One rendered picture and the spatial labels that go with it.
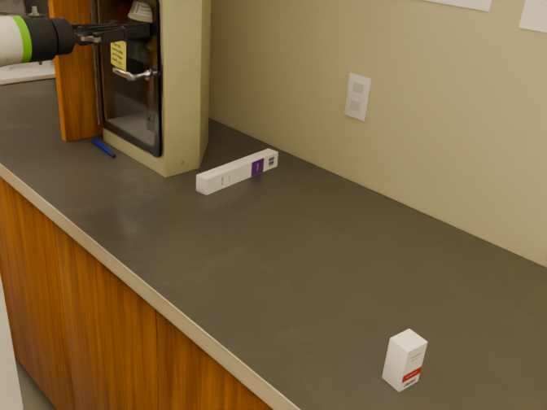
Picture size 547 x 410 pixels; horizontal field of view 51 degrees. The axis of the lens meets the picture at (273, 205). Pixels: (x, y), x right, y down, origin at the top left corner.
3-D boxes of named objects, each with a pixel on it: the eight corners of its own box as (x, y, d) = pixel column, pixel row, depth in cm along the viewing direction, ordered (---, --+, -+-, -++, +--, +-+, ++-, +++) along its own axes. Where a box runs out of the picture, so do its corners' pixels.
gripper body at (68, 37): (57, 22, 115) (98, 19, 121) (38, 15, 121) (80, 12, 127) (60, 59, 119) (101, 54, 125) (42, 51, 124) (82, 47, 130)
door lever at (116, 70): (130, 72, 146) (129, 62, 145) (150, 81, 140) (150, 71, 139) (111, 75, 143) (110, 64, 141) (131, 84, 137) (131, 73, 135)
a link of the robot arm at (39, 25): (15, 61, 121) (34, 71, 116) (8, 3, 116) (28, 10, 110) (43, 58, 125) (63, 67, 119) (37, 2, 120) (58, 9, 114)
